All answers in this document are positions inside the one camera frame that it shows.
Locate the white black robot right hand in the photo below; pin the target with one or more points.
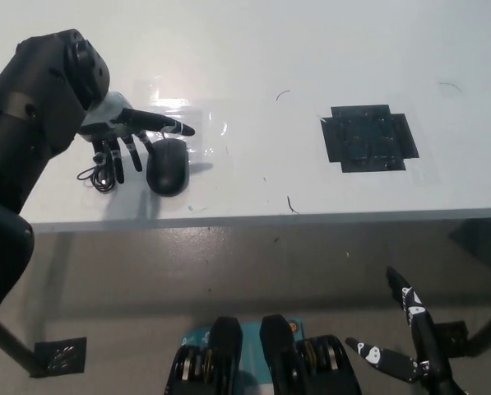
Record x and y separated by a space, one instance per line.
428 345

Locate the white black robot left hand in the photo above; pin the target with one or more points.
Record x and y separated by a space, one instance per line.
113 113

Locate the black computer mouse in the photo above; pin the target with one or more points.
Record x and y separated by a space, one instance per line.
167 168

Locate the clear plastic sheet under mouse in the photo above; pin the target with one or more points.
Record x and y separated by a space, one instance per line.
206 136

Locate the black table leg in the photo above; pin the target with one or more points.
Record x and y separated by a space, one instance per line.
489 329
17 347

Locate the black tape patch on table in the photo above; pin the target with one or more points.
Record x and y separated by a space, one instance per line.
368 140

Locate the black floor tape patch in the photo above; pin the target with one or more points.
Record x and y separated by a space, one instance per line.
62 356

